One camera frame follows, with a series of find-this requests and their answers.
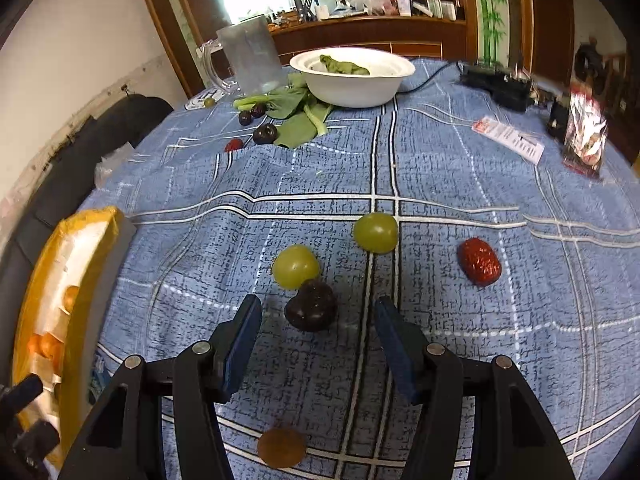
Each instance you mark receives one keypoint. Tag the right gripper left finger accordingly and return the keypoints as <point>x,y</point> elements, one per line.
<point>122,437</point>

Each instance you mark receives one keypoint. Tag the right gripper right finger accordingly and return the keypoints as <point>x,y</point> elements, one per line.
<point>512,435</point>

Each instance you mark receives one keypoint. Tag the brown longan fruit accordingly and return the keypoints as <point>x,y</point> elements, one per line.
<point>281,447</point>

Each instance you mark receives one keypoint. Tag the small orange tangerine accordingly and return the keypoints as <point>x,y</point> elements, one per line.
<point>69,298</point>

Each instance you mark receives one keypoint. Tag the red jujube date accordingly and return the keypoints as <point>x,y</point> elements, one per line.
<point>479,262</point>

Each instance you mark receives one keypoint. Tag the dark plum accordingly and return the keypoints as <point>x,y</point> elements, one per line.
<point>313,308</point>

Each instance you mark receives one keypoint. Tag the green grape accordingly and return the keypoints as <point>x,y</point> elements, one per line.
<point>376,232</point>
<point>295,265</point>

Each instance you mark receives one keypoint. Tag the yellow rimmed white tray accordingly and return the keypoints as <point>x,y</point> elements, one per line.
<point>86,250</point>

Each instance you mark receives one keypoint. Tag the blue plaid tablecloth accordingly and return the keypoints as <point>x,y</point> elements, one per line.
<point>209,224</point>

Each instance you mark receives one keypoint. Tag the black sofa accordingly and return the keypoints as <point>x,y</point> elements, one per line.
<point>61,193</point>

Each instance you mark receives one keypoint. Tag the white red paper card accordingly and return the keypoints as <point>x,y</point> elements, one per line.
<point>516,141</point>

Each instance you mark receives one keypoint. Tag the snack packet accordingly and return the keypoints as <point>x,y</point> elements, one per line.
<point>585,135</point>

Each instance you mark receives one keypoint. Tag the dark grapes by vegetable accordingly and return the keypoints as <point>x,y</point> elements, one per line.
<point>265,134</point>

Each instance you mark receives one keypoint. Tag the black power adapter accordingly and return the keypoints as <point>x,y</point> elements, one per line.
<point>508,88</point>

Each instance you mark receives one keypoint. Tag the green leafy vegetable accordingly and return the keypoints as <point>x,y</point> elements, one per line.
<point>299,116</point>

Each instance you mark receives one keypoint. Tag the white bowl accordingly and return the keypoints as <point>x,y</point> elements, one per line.
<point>352,77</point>

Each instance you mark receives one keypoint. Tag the clear glass mug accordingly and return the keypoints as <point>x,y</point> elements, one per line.
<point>242,58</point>

